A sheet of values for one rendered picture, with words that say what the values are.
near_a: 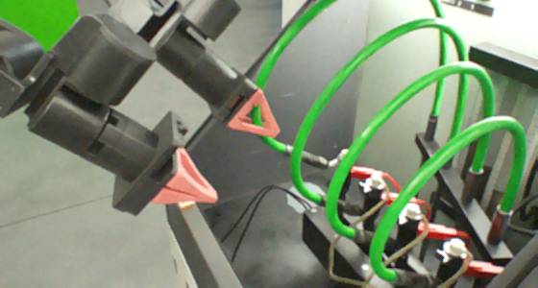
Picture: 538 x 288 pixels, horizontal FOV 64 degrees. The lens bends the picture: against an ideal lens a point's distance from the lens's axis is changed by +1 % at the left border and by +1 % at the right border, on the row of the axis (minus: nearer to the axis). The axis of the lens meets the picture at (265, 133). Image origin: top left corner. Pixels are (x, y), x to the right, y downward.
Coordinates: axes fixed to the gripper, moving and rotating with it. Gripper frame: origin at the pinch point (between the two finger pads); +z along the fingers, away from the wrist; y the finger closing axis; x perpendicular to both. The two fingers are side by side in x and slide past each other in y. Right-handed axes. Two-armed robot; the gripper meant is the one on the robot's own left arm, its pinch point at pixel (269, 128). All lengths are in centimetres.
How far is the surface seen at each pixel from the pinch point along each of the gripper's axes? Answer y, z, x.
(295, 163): -7.4, 3.2, 1.0
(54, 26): 323, -61, 67
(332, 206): -14.5, 7.2, 1.6
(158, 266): 117, 53, 89
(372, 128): -15.5, 3.1, -8.6
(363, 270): -3.1, 28.5, 8.0
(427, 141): 10.3, 31.2, -17.1
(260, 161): 39.9, 21.0, 10.5
